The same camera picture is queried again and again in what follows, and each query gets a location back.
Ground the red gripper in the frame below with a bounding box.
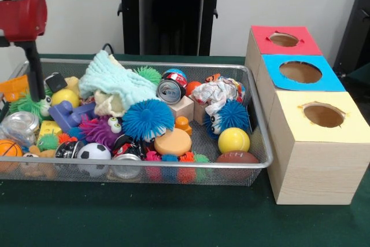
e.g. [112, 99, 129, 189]
[0, 0, 48, 102]

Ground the shallow clear mesh bin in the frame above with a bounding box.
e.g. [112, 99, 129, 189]
[0, 58, 274, 186]

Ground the orange plastic toy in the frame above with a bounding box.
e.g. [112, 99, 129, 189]
[0, 75, 30, 102]

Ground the purple plastic block toy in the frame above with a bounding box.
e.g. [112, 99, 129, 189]
[48, 99, 101, 134]

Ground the orange toy basketball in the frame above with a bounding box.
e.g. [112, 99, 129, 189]
[0, 139, 24, 172]

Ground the light blue knitted cloth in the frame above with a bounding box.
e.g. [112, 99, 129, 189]
[78, 50, 159, 106]

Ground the black and white soccer ball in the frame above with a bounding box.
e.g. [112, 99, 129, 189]
[76, 142, 112, 177]

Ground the large blue spiky ball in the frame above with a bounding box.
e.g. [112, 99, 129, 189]
[121, 99, 176, 141]

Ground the small blue spiky ball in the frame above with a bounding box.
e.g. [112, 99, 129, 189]
[203, 99, 251, 139]

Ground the yellow ball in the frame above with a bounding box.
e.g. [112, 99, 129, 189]
[218, 127, 251, 155]

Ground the brown toy football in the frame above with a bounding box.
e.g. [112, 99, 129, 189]
[216, 150, 260, 164]

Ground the black panel stand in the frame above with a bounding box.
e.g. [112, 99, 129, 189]
[332, 0, 370, 71]

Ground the dark green side table cloth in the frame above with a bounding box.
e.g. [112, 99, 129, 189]
[345, 61, 370, 86]

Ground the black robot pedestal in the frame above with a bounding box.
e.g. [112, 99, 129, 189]
[111, 0, 234, 56]

